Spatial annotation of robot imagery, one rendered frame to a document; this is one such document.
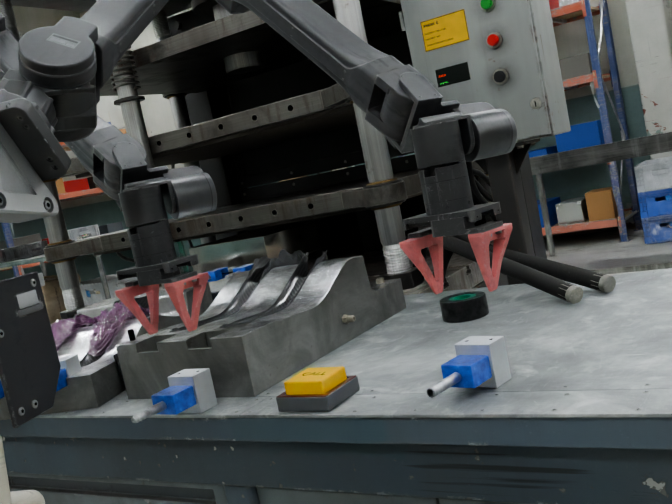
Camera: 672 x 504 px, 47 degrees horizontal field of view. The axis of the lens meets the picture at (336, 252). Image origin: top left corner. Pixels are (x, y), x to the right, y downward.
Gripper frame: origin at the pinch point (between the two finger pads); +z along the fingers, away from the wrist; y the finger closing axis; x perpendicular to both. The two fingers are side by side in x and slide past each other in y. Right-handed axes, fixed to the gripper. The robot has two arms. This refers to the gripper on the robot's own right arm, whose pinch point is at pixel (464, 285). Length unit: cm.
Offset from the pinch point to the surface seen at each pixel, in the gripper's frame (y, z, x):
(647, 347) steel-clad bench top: -14.2, 12.5, -15.7
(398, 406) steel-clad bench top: 6.6, 12.6, 8.5
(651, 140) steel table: 103, -1, -337
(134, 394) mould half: 56, 12, 14
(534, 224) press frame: 71, 12, -146
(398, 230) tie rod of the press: 59, -1, -62
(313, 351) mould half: 35.6, 10.8, -6.7
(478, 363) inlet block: -2.2, 8.7, 3.2
